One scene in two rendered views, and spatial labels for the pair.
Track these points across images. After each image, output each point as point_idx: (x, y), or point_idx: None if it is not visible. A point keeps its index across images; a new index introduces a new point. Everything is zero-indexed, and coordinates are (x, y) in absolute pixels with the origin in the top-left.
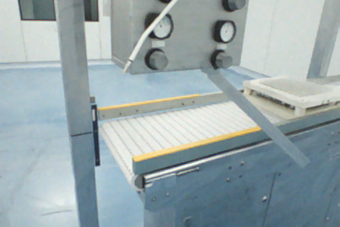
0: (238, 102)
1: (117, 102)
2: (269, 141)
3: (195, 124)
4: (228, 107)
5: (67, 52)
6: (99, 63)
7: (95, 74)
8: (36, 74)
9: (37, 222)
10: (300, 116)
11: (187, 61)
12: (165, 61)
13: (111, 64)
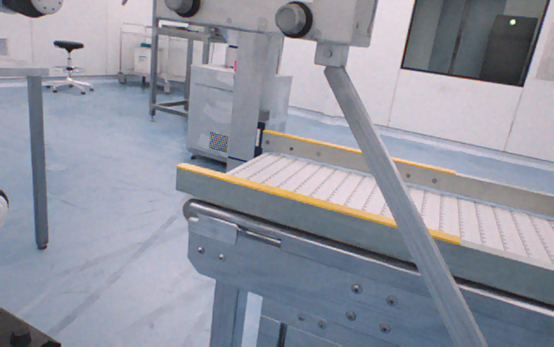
0: (358, 134)
1: None
2: (486, 292)
3: (380, 202)
4: (512, 220)
5: (243, 38)
6: (499, 157)
7: (477, 170)
8: (389, 145)
9: (248, 305)
10: None
11: (235, 15)
12: None
13: (518, 165)
